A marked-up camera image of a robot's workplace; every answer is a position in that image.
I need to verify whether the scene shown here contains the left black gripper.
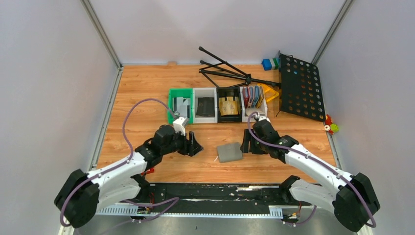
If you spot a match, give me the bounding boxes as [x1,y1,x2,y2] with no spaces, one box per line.
[161,127,204,157]

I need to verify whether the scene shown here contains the grey card holder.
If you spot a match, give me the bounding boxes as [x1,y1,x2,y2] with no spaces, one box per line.
[217,142,243,163]

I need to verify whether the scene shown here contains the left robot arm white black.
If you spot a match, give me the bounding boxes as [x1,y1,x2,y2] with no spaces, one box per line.
[54,125,204,228]

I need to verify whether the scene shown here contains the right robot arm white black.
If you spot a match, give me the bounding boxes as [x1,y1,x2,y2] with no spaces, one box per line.
[247,117,380,232]

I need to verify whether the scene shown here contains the white cards in green bin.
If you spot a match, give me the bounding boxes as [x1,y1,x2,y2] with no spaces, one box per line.
[173,97,190,118]

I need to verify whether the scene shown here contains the yellow brown packet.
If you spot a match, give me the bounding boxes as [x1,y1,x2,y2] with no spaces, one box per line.
[219,96,240,116]

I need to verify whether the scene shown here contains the white bin with wallets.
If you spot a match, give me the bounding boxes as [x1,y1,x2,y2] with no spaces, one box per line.
[239,85,268,122]

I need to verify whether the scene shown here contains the red toy brick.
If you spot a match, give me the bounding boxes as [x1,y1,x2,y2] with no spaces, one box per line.
[141,168,155,176]

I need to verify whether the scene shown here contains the white plastic bin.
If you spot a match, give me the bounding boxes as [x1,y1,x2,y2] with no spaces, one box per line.
[192,88,218,124]

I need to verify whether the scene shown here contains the green plastic bin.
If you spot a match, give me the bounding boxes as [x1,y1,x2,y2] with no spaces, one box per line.
[167,88,193,124]

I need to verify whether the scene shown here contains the black plastic bin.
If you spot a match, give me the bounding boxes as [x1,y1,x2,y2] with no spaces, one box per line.
[217,87,242,123]

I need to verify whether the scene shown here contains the black perforated stand plate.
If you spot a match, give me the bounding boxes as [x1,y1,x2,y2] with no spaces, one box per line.
[278,53,326,122]

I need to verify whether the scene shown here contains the black music stand tripod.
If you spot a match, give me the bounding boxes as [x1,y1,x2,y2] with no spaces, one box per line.
[198,46,281,88]

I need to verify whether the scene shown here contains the blue green toy blocks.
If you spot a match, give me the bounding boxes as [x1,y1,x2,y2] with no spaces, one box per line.
[261,58,280,71]

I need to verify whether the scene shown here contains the small colourful toy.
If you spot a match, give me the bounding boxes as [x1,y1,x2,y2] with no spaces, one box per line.
[324,114,339,135]

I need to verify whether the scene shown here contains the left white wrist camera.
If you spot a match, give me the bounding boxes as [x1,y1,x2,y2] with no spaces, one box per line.
[173,117,189,136]

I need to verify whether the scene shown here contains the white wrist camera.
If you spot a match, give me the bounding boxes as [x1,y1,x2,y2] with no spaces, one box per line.
[254,115,267,122]
[173,117,189,136]

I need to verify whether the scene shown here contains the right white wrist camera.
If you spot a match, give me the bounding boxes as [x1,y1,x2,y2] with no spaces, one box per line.
[254,115,267,122]

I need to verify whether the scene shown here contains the yellow triangle frame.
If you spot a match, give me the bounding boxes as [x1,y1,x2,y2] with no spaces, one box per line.
[258,84,279,103]

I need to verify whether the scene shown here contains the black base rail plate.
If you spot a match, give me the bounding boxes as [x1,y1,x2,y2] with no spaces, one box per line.
[97,183,312,219]

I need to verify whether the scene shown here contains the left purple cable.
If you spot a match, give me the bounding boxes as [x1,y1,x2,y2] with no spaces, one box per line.
[59,98,180,228]

